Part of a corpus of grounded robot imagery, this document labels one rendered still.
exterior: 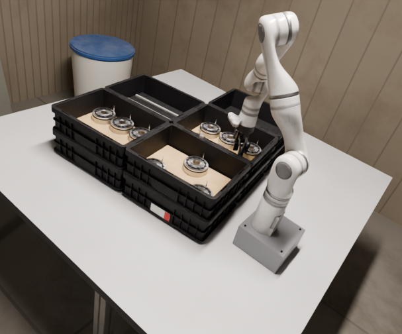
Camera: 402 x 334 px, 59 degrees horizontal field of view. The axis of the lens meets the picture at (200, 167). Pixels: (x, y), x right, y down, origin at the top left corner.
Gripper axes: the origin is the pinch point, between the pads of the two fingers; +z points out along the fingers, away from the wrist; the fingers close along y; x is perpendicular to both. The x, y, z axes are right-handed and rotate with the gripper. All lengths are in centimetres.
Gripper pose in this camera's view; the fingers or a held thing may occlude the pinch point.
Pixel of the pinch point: (238, 151)
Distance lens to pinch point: 154.0
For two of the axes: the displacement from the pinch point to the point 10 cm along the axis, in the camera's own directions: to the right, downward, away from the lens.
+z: -1.9, 8.0, 5.7
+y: -2.1, -6.0, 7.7
